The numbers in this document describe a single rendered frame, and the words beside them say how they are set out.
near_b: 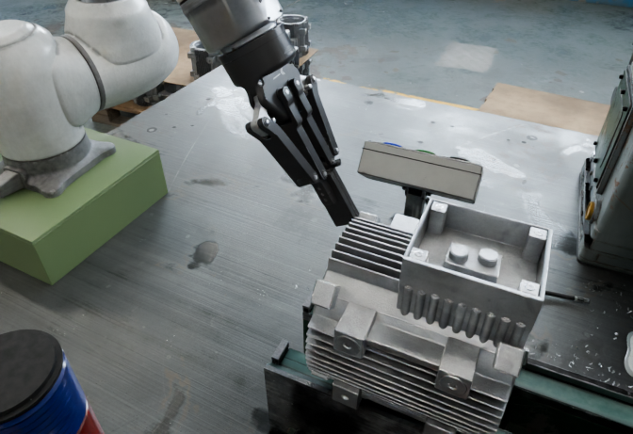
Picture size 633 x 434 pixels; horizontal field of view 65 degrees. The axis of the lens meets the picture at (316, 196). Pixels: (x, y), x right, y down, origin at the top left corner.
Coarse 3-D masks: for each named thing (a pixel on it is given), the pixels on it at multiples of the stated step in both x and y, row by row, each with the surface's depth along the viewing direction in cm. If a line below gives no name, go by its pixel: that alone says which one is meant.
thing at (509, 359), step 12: (360, 216) 58; (372, 216) 58; (324, 288) 49; (336, 288) 49; (312, 300) 49; (324, 300) 49; (336, 300) 50; (504, 348) 43; (516, 348) 43; (504, 360) 43; (516, 360) 43; (312, 372) 57; (504, 372) 43; (516, 372) 43
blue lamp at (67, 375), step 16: (64, 368) 28; (64, 384) 28; (48, 400) 27; (64, 400) 28; (80, 400) 30; (32, 416) 26; (48, 416) 27; (64, 416) 28; (80, 416) 30; (0, 432) 26; (16, 432) 26; (32, 432) 27; (48, 432) 27; (64, 432) 29
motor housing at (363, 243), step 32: (352, 224) 54; (352, 256) 50; (384, 256) 51; (352, 288) 50; (384, 288) 49; (320, 320) 50; (384, 320) 49; (416, 320) 48; (320, 352) 51; (384, 352) 47; (416, 352) 46; (480, 352) 45; (352, 384) 52; (384, 384) 49; (416, 384) 47; (480, 384) 45; (512, 384) 45; (416, 416) 51; (448, 416) 47; (480, 416) 45
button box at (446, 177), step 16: (368, 144) 72; (384, 144) 72; (368, 160) 72; (384, 160) 71; (400, 160) 71; (416, 160) 70; (432, 160) 69; (448, 160) 68; (368, 176) 74; (384, 176) 71; (400, 176) 70; (416, 176) 70; (432, 176) 69; (448, 176) 68; (464, 176) 68; (480, 176) 68; (432, 192) 71; (448, 192) 68; (464, 192) 67
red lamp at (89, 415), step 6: (54, 384) 33; (90, 408) 32; (90, 414) 32; (84, 420) 30; (90, 420) 31; (96, 420) 33; (84, 426) 30; (90, 426) 31; (96, 426) 33; (78, 432) 30; (84, 432) 30; (90, 432) 31; (96, 432) 32; (102, 432) 34
